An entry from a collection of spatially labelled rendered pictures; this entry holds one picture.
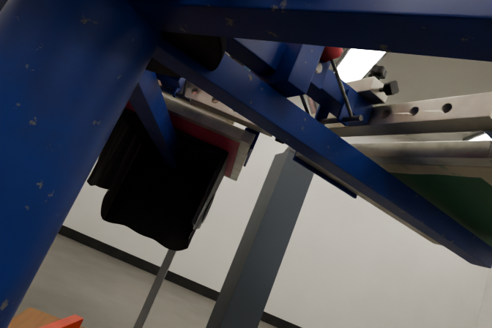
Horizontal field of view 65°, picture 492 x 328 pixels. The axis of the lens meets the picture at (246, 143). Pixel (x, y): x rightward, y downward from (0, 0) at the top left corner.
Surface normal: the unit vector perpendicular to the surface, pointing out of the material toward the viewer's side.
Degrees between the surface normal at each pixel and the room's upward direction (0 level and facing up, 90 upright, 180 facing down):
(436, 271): 90
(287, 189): 90
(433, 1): 90
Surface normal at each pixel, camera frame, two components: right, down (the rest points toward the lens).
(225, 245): 0.08, -0.25
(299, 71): 0.54, -0.02
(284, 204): 0.33, -0.13
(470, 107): -0.76, -0.46
